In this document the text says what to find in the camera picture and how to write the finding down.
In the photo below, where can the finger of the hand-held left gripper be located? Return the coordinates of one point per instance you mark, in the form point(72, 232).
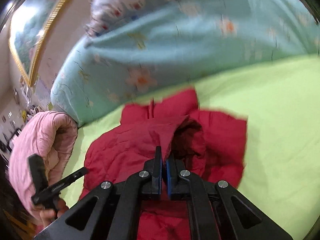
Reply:
point(62, 182)
point(37, 172)

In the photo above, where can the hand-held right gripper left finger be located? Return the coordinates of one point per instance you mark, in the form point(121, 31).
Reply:
point(158, 170)

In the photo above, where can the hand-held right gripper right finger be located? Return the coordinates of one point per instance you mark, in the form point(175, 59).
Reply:
point(170, 177)

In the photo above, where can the person's left hand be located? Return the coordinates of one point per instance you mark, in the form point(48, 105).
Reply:
point(48, 218)

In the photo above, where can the bear print pillow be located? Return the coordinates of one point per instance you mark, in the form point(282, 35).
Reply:
point(120, 5)

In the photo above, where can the pink quilt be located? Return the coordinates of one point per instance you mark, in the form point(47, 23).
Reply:
point(32, 135)

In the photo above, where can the cluttered wall shelf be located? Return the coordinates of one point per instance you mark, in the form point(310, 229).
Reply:
point(12, 120)

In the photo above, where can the light green bedsheet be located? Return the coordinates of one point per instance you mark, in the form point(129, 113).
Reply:
point(275, 130)

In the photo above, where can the red quilted jacket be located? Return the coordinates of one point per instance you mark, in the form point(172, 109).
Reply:
point(120, 150)

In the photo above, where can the gold framed painting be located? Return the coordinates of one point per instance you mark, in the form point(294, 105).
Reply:
point(25, 30)

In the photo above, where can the teal floral quilt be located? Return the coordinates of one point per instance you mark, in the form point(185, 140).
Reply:
point(175, 42)

